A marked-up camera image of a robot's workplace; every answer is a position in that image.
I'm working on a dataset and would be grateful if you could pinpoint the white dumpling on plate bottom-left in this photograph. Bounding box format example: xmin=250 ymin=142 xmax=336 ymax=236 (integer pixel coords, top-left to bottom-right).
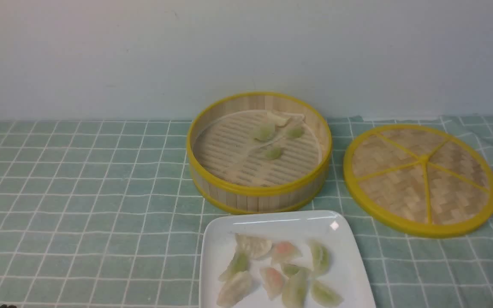
xmin=217 ymin=271 xmax=254 ymax=308

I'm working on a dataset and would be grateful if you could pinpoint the green dumpling on plate left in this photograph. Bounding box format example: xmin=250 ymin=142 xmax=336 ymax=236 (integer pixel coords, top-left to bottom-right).
xmin=218 ymin=251 xmax=249 ymax=282

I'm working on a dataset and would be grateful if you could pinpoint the green dumpling on plate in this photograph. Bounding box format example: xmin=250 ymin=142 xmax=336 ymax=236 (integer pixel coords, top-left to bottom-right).
xmin=218 ymin=251 xmax=249 ymax=282
xmin=308 ymin=239 xmax=331 ymax=277
xmin=282 ymin=269 xmax=309 ymax=308

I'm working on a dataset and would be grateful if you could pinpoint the white dumpling on plate top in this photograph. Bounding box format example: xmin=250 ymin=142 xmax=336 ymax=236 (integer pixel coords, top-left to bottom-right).
xmin=235 ymin=233 xmax=273 ymax=260

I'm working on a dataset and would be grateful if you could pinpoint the pink dumpling on plate centre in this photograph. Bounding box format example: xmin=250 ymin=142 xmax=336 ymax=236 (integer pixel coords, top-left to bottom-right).
xmin=260 ymin=267 xmax=285 ymax=301

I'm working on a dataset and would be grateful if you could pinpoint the pink dumpling on plate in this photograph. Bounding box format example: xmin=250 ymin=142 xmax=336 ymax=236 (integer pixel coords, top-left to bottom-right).
xmin=260 ymin=267 xmax=285 ymax=301
xmin=270 ymin=240 xmax=303 ymax=265

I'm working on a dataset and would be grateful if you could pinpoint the pink dumpling on plate top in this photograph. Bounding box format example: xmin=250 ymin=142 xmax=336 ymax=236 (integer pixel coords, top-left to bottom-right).
xmin=270 ymin=240 xmax=303 ymax=265

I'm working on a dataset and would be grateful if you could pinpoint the small green dumpling plate centre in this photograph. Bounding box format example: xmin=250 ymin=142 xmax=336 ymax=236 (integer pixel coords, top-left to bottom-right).
xmin=280 ymin=263 xmax=311 ymax=278

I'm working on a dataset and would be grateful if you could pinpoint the green dumpling on plate bottom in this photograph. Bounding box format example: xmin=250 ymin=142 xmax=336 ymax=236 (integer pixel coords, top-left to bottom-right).
xmin=282 ymin=269 xmax=309 ymax=308

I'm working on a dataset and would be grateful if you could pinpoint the green dumpling plate bottom-right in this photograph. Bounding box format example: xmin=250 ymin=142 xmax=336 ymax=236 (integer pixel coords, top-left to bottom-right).
xmin=310 ymin=279 xmax=344 ymax=308

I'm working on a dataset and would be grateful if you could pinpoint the green dumpling on plate right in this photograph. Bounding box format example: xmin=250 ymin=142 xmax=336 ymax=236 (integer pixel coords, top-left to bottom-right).
xmin=308 ymin=239 xmax=331 ymax=277

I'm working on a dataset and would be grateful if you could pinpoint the white square plate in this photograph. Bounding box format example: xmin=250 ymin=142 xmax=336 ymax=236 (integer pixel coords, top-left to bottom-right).
xmin=198 ymin=210 xmax=376 ymax=308

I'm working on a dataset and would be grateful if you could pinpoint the green checkered tablecloth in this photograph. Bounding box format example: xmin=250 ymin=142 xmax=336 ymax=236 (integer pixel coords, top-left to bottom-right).
xmin=0 ymin=115 xmax=493 ymax=308

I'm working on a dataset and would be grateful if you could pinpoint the yellow rimmed bamboo steamer basket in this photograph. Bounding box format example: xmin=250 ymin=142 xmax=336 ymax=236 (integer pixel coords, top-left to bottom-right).
xmin=186 ymin=92 xmax=333 ymax=214

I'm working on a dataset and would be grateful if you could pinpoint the green dumpling in steamer bottom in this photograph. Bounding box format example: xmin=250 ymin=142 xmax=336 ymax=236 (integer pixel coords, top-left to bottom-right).
xmin=264 ymin=146 xmax=283 ymax=160

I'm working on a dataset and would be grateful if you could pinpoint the green dumpling in steamer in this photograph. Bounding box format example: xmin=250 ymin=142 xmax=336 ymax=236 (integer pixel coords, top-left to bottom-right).
xmin=285 ymin=125 xmax=305 ymax=139
xmin=264 ymin=146 xmax=283 ymax=160
xmin=252 ymin=123 xmax=276 ymax=142

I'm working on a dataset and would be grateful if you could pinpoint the green dumpling in steamer left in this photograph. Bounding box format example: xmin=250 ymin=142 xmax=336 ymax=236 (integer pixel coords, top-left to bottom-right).
xmin=252 ymin=123 xmax=276 ymax=142

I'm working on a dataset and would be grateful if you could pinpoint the white dumpling in steamer top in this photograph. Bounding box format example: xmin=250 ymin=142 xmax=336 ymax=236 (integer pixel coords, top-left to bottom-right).
xmin=267 ymin=111 xmax=292 ymax=127

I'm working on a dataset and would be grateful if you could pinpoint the green dumpling in steamer right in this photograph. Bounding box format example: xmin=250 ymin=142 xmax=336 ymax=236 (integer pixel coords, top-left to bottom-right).
xmin=285 ymin=125 xmax=305 ymax=139

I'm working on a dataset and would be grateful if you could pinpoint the yellow rimmed woven steamer lid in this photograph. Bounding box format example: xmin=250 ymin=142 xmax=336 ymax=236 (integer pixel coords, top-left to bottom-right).
xmin=343 ymin=124 xmax=493 ymax=238

